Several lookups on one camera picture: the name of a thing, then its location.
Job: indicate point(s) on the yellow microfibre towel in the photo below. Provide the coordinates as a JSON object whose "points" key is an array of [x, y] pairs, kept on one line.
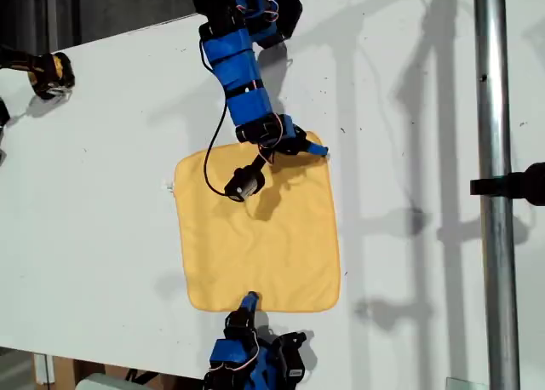
{"points": [[264, 245]]}

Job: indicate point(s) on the white plastic container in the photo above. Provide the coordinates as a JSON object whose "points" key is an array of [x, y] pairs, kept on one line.
{"points": [[102, 382]]}

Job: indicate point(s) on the brown cardboard box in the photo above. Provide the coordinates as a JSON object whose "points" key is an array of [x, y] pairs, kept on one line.
{"points": [[64, 368]]}

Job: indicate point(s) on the black clamp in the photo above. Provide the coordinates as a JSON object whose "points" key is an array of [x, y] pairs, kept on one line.
{"points": [[511, 185]]}

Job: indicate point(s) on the yellow black power drill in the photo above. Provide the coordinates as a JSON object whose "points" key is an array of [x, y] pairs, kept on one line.
{"points": [[47, 72]]}

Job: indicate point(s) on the black camera stalk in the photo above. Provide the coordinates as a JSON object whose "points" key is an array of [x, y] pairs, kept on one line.
{"points": [[259, 162]]}

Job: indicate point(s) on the black camera box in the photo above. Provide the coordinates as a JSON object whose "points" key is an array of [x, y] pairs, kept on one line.
{"points": [[244, 185], [293, 358]]}

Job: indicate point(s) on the steel post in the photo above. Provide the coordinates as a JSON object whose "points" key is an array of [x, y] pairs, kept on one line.
{"points": [[496, 151]]}

